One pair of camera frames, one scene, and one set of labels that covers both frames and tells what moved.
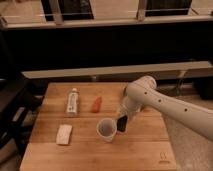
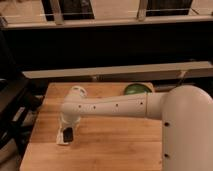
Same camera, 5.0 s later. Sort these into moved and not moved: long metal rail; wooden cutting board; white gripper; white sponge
Moved: white gripper
Not moved: long metal rail; wooden cutting board; white sponge
